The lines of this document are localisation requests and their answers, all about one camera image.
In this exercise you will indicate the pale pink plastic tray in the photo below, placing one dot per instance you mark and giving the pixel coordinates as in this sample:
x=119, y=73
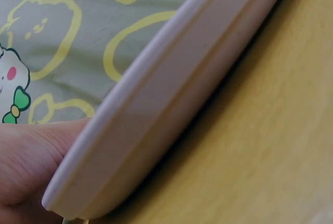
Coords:
x=166, y=88

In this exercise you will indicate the person's left hand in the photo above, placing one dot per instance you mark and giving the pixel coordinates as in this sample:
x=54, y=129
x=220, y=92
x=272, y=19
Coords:
x=23, y=166

